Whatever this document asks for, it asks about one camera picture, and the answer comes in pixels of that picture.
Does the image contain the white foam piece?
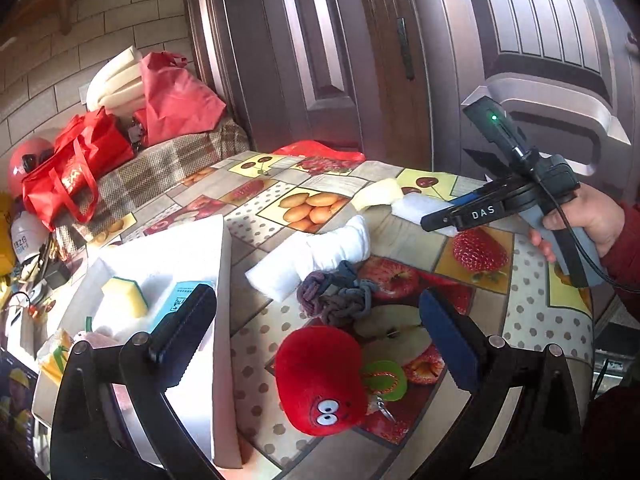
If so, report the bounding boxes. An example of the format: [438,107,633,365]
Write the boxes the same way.
[391,192,458,237]

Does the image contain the fruit print tablecloth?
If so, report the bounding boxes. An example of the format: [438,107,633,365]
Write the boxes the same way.
[87,150,596,480]

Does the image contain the pink helmet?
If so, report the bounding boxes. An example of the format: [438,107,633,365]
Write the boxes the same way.
[7,137,56,196]

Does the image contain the yellow green packet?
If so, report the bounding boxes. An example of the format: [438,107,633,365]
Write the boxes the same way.
[37,330,73,381]

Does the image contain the purple metal door leaf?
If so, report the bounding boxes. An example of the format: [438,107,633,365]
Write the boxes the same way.
[182,0,371,153]
[405,0,636,181]

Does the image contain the white rolled cloth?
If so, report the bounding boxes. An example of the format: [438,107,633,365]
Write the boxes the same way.
[245,214,372,293]

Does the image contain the plaid cloth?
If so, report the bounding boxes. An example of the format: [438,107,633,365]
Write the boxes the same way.
[52,120,251,246]

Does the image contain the blue white carton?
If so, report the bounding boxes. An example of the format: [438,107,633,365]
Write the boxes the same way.
[159,280,216,356]

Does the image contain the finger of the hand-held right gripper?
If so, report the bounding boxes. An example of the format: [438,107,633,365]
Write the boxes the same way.
[421,191,493,233]

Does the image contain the red plush toy keychain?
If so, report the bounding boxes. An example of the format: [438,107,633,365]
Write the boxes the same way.
[275,325,405,437]

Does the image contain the person's right forearm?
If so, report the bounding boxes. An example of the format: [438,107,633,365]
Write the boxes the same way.
[600,200,640,292]

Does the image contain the red tote bag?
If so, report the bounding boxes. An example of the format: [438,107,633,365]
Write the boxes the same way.
[22,109,136,231]

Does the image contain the red plastic bag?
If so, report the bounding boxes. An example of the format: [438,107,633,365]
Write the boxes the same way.
[135,51,227,146]

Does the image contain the grey knotted rope toy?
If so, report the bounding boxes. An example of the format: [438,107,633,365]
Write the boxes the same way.
[298,260,376,322]

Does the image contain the white foam box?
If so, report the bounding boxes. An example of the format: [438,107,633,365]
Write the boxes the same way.
[32,214,241,466]

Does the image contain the person's right hand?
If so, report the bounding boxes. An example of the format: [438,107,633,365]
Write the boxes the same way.
[529,182,626,263]

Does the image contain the yellow green sponge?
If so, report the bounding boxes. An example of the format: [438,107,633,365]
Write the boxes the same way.
[101,276,149,318]

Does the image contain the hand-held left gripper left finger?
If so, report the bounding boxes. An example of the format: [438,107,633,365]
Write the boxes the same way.
[50,284,218,480]

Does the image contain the person's dark red clothing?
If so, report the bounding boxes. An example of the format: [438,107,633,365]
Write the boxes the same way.
[582,385,640,480]

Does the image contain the white foam sheets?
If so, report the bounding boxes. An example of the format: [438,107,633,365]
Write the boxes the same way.
[86,45,151,116]

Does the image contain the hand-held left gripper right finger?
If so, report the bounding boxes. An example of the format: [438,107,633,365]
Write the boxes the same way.
[419,287,586,480]

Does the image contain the pale yellow foam piece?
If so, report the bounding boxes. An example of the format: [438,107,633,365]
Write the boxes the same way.
[350,178,405,211]

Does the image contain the wood grain door post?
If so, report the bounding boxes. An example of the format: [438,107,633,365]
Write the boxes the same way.
[355,0,433,166]

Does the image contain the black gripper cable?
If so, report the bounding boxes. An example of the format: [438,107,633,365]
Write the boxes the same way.
[517,147,640,293]

